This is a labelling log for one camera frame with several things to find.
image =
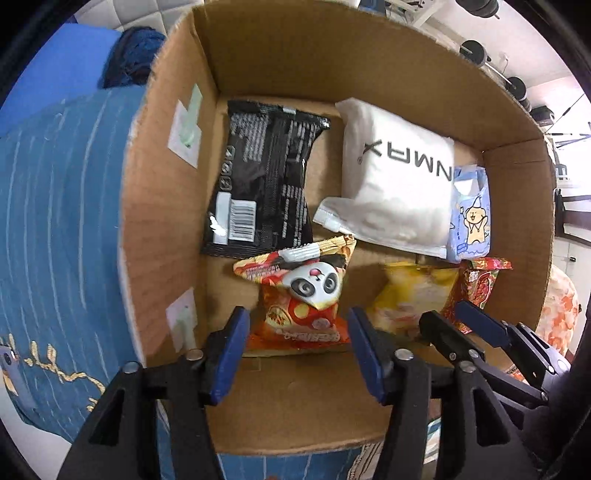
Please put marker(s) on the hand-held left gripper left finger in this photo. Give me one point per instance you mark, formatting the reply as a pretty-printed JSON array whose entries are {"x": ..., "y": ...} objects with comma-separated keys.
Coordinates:
[{"x": 228, "y": 355}]

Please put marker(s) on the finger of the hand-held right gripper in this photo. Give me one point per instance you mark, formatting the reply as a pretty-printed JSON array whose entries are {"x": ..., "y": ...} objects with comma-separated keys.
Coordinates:
[
  {"x": 448, "y": 337},
  {"x": 482, "y": 323}
]

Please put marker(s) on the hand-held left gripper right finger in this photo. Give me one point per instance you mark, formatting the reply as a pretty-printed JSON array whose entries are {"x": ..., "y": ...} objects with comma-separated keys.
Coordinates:
[{"x": 367, "y": 357}]

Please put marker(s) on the red snack packet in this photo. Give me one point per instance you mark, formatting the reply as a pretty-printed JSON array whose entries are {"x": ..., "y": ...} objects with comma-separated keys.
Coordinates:
[{"x": 480, "y": 281}]

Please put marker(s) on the yellow snack packet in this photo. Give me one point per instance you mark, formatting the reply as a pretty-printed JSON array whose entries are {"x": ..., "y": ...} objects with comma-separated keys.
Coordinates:
[{"x": 413, "y": 300}]

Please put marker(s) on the orange panda snack packet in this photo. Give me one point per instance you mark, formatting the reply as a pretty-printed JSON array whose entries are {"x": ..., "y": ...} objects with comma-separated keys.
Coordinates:
[{"x": 302, "y": 295}]

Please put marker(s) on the light blue tissue pack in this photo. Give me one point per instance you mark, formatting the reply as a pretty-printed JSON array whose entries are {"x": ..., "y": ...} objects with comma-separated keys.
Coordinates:
[{"x": 471, "y": 221}]

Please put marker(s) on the white soft pouch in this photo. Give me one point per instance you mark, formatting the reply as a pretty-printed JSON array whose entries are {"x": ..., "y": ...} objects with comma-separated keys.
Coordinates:
[{"x": 397, "y": 184}]

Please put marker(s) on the black foil packet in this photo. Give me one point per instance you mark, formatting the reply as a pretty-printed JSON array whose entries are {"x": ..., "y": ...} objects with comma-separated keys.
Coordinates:
[{"x": 263, "y": 175}]

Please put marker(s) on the cardboard box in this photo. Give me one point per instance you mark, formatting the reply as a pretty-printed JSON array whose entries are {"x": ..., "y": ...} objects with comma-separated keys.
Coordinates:
[{"x": 295, "y": 64}]

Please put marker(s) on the orange floral blanket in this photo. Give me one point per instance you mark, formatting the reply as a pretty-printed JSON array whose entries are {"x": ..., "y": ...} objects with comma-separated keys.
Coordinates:
[{"x": 558, "y": 309}]

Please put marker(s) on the blue striped blanket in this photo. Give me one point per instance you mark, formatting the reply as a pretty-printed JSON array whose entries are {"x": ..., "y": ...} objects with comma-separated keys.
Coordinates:
[{"x": 60, "y": 240}]

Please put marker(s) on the black speaker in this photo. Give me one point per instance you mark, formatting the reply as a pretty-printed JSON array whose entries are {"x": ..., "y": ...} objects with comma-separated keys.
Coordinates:
[{"x": 541, "y": 114}]

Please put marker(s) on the blue smartphone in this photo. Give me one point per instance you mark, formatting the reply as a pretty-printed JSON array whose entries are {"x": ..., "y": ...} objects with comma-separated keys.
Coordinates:
[{"x": 8, "y": 369}]

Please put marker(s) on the barbell on floor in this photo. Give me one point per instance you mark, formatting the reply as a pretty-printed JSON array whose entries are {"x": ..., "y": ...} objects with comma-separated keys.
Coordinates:
[{"x": 489, "y": 64}]

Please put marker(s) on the dark blue knitted garment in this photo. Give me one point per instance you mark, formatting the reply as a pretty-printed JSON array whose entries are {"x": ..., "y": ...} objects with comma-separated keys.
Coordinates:
[{"x": 131, "y": 57}]

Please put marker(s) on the blue foam cushion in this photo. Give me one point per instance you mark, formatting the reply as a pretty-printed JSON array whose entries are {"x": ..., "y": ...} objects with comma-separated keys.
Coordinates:
[{"x": 51, "y": 78}]

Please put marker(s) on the white quilted chair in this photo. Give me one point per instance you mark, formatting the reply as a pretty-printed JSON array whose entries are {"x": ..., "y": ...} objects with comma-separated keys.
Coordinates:
[{"x": 147, "y": 11}]

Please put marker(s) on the folding exercise frame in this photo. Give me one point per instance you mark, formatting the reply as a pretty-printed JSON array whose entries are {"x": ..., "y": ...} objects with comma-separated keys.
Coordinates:
[{"x": 572, "y": 134}]

